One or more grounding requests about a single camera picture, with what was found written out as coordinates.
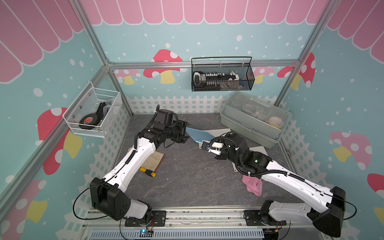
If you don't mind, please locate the green translucent storage box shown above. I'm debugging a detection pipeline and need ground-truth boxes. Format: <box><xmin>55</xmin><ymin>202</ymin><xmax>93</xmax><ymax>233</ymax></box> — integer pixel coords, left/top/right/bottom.
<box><xmin>220</xmin><ymin>92</ymin><xmax>292</xmax><ymax>149</ymax></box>

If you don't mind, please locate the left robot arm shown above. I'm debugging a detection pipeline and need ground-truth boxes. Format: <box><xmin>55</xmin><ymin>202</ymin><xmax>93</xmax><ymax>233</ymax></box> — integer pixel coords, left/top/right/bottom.
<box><xmin>90</xmin><ymin>109</ymin><xmax>189</xmax><ymax>225</ymax></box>

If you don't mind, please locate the black tape roll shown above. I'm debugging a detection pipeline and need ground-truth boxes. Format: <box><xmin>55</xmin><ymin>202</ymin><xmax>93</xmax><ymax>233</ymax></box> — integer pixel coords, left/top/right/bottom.
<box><xmin>79</xmin><ymin>114</ymin><xmax>100</xmax><ymax>130</ymax></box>

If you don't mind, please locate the beige work glove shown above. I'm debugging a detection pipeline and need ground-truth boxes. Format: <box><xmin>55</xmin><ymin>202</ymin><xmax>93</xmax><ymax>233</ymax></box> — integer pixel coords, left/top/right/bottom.
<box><xmin>142</xmin><ymin>151</ymin><xmax>165</xmax><ymax>172</ymax></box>

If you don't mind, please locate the black wire mesh basket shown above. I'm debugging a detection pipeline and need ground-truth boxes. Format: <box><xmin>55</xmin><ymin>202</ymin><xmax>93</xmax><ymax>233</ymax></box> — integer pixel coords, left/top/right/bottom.
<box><xmin>191</xmin><ymin>56</ymin><xmax>255</xmax><ymax>92</ymax></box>

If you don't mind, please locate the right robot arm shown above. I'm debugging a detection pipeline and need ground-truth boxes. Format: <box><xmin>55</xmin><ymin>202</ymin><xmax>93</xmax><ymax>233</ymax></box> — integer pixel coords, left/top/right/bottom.
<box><xmin>201</xmin><ymin>132</ymin><xmax>346</xmax><ymax>238</ymax></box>

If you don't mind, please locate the white drawing tablet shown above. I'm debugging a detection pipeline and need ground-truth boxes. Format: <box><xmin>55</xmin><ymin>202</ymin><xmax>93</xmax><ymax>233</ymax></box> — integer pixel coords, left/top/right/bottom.
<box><xmin>198</xmin><ymin>129</ymin><xmax>231</xmax><ymax>146</ymax></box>
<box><xmin>250</xmin><ymin>146</ymin><xmax>268</xmax><ymax>156</ymax></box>

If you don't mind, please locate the blue framed drawing tablet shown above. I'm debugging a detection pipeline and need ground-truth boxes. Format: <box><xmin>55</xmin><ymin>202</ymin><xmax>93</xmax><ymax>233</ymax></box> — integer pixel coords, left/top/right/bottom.
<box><xmin>186</xmin><ymin>128</ymin><xmax>214</xmax><ymax>143</ymax></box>

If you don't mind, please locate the yellow handled screwdriver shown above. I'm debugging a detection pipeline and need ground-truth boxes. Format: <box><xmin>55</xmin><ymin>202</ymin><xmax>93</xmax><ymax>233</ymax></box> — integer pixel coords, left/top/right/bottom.
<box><xmin>140</xmin><ymin>167</ymin><xmax>156</xmax><ymax>178</ymax></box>

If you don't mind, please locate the white drawing tablet front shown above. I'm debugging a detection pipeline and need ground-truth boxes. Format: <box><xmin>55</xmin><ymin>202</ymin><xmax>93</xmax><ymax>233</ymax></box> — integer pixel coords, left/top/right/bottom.
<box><xmin>198</xmin><ymin>129</ymin><xmax>231</xmax><ymax>146</ymax></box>

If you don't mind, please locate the clear acrylic wall bin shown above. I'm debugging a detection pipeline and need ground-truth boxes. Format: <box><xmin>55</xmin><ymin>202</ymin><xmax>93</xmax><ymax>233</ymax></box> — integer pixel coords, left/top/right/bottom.
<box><xmin>63</xmin><ymin>82</ymin><xmax>122</xmax><ymax>138</ymax></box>

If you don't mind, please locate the pink cleaning cloth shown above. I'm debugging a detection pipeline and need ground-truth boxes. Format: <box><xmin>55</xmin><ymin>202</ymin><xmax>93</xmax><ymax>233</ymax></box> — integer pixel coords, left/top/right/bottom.
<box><xmin>242</xmin><ymin>176</ymin><xmax>263</xmax><ymax>197</ymax></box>

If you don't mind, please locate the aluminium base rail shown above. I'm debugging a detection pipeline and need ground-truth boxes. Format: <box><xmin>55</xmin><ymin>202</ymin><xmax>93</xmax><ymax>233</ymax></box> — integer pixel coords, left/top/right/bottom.
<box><xmin>78</xmin><ymin>206</ymin><xmax>330</xmax><ymax>240</ymax></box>

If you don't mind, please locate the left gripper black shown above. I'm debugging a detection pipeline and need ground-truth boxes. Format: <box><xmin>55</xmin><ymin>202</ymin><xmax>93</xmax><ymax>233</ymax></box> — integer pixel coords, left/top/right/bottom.
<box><xmin>164</xmin><ymin>119</ymin><xmax>192</xmax><ymax>144</ymax></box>

